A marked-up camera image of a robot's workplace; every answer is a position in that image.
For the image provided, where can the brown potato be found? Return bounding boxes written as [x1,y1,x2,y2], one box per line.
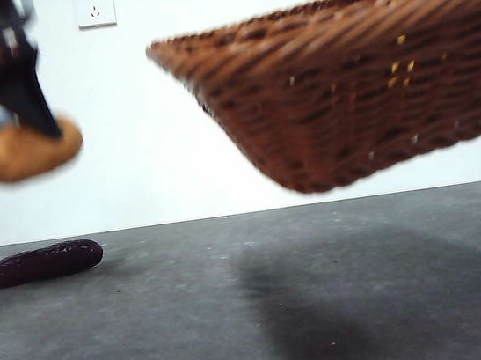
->
[0,112,89,185]

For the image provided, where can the dark purple eggplant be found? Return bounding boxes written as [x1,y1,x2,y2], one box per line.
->
[0,236,108,291]

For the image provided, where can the brown wicker basket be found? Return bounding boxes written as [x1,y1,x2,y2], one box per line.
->
[140,0,481,214]

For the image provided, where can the white wall socket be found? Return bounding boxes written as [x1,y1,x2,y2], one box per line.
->
[74,0,118,32]

